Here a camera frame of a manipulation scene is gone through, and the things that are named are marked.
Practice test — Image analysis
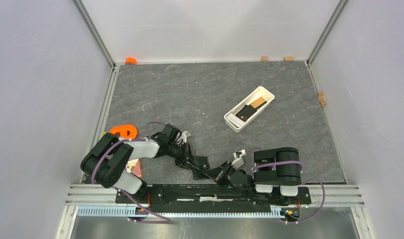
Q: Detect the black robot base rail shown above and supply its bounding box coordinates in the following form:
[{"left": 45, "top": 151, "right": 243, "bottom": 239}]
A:
[{"left": 132, "top": 184, "right": 312, "bottom": 213}]

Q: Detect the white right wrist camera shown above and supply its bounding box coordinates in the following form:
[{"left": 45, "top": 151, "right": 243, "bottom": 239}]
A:
[{"left": 231, "top": 149, "right": 247, "bottom": 170}]

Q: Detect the orange round cap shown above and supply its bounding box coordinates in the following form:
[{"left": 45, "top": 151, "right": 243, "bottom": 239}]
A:
[{"left": 125, "top": 57, "right": 137, "bottom": 65}]

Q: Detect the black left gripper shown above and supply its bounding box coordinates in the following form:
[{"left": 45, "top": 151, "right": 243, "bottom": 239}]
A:
[{"left": 166, "top": 141, "right": 200, "bottom": 171}]

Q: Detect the white slotted cable duct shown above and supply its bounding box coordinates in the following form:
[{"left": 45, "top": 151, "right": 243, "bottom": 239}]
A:
[{"left": 77, "top": 206, "right": 284, "bottom": 219}]

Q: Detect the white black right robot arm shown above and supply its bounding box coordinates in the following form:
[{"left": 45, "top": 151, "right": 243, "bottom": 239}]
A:
[{"left": 201, "top": 147, "right": 303, "bottom": 203}]

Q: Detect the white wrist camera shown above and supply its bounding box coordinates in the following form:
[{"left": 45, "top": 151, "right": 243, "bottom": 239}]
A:
[
  {"left": 178, "top": 131, "right": 191, "bottom": 144},
  {"left": 231, "top": 149, "right": 247, "bottom": 170}
]

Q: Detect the tan card in tray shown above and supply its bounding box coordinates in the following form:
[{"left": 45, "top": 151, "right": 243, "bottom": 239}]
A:
[{"left": 250, "top": 97, "right": 267, "bottom": 110}]

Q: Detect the black card holder wallet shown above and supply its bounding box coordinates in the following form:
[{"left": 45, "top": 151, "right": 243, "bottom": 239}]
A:
[{"left": 192, "top": 156, "right": 210, "bottom": 180}]

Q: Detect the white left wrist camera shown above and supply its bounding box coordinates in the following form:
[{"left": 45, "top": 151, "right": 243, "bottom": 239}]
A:
[{"left": 178, "top": 131, "right": 191, "bottom": 144}]

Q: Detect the black card in tray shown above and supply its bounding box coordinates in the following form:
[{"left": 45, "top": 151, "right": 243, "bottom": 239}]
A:
[{"left": 235, "top": 105, "right": 257, "bottom": 122}]

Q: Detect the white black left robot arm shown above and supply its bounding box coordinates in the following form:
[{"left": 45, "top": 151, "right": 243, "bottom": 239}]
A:
[{"left": 80, "top": 123, "right": 207, "bottom": 203}]

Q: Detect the pink playing card box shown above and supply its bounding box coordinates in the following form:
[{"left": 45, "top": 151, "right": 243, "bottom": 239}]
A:
[{"left": 126, "top": 158, "right": 143, "bottom": 178}]

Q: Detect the wooden curved block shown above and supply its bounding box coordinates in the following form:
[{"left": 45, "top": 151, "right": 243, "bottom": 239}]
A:
[{"left": 317, "top": 92, "right": 327, "bottom": 107}]

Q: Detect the wooden block right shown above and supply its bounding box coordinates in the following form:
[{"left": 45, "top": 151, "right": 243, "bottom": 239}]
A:
[{"left": 283, "top": 56, "right": 294, "bottom": 61}]

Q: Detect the white card tray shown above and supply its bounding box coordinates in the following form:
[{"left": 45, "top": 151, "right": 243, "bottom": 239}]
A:
[{"left": 224, "top": 86, "right": 275, "bottom": 133}]

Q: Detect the orange toy ring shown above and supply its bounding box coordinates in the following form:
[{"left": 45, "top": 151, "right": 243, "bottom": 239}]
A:
[{"left": 109, "top": 124, "right": 138, "bottom": 139}]

